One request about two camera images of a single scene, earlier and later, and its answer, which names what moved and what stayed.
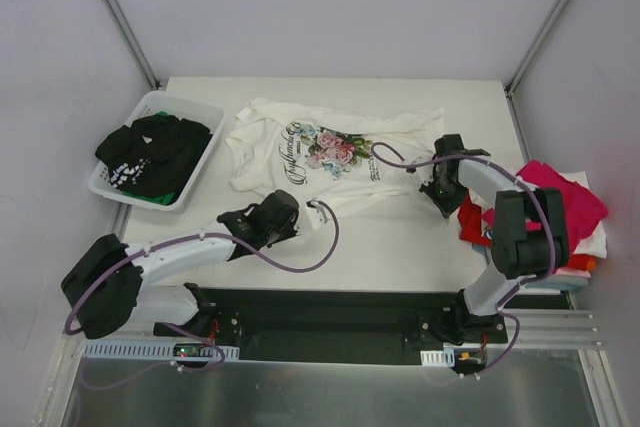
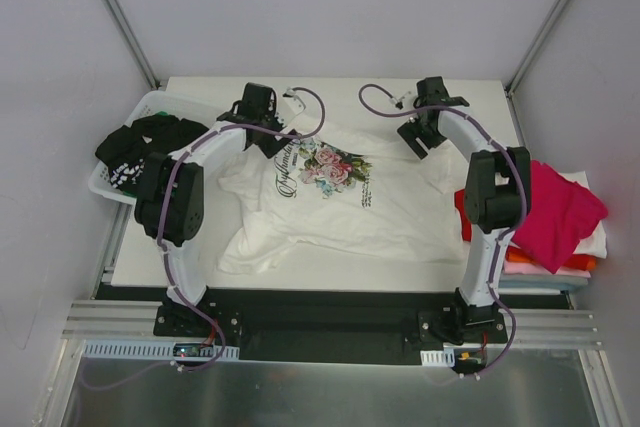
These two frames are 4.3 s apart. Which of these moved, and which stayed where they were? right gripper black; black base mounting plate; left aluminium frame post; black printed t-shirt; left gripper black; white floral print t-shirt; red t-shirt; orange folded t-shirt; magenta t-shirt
Moved: left gripper black; right gripper black; white floral print t-shirt
Stayed: black printed t-shirt; left aluminium frame post; magenta t-shirt; red t-shirt; orange folded t-shirt; black base mounting plate
